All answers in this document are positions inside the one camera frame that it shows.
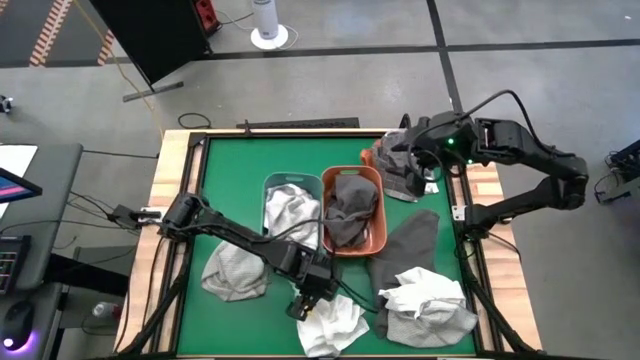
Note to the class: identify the small black white device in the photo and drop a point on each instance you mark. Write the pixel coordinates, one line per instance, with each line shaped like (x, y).
(5, 104)

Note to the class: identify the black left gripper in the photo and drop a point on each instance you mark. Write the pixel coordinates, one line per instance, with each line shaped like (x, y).
(320, 282)

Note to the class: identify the dark grey towel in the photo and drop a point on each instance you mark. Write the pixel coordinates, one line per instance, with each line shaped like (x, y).
(350, 210)
(410, 240)

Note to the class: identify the black metal table frame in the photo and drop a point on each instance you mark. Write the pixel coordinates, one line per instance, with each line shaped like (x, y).
(325, 133)

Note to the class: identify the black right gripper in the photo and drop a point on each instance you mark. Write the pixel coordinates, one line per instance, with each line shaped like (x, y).
(440, 140)

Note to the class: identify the grey desk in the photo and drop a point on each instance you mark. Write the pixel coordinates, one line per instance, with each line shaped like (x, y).
(45, 260)

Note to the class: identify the long black bar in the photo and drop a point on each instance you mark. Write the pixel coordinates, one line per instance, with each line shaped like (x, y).
(300, 123)

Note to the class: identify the orange towel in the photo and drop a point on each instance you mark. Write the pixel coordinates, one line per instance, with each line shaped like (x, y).
(369, 156)

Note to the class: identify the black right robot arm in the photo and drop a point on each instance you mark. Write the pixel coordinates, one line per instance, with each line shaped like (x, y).
(550, 165)

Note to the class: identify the black computer mouse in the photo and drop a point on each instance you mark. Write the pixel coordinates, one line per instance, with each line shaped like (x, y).
(19, 322)

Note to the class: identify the light grey waffle towel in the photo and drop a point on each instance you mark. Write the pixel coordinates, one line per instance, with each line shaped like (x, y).
(430, 327)
(235, 272)

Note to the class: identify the dark floor mat orange stripes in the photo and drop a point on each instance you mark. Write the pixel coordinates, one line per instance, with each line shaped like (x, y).
(50, 30)

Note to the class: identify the silver metal bracket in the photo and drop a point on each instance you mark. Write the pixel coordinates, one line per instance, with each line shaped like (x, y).
(459, 212)

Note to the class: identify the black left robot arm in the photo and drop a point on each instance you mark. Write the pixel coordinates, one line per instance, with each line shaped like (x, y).
(235, 235)

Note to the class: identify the white towel red stripes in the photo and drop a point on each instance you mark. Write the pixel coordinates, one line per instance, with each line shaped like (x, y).
(290, 210)

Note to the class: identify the plastic bottle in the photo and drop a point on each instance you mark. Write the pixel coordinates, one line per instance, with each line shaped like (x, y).
(105, 310)

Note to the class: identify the orange plastic basket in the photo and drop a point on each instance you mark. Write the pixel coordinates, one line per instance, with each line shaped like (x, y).
(380, 210)

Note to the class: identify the backlit keyboard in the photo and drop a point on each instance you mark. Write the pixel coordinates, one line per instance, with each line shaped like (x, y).
(10, 265)

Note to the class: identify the red power strip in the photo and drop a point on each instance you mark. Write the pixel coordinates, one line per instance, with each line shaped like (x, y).
(206, 12)

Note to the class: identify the grey plaid towel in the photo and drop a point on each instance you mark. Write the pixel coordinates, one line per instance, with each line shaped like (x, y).
(395, 170)

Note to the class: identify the green table mat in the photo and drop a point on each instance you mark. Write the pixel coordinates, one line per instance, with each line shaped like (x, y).
(240, 165)

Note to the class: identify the black panel on stand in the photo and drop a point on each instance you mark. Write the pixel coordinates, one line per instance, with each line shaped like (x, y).
(150, 35)

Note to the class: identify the white tower fan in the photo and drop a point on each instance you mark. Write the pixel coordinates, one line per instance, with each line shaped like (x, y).
(266, 20)

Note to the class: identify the black table clamp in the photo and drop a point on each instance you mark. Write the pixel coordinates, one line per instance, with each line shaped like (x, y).
(405, 121)
(246, 127)

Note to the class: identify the white paper sheet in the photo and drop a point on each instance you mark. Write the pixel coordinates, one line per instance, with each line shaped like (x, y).
(17, 157)

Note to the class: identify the computer monitor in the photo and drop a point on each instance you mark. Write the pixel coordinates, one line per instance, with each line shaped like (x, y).
(15, 187)

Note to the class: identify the plain white towel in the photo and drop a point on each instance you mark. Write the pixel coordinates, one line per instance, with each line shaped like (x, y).
(330, 325)
(425, 290)

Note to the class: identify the black floor equipment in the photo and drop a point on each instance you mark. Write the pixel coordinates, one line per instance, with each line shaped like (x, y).
(625, 170)

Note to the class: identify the teal plastic basket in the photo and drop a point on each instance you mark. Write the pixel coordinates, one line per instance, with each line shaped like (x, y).
(295, 178)

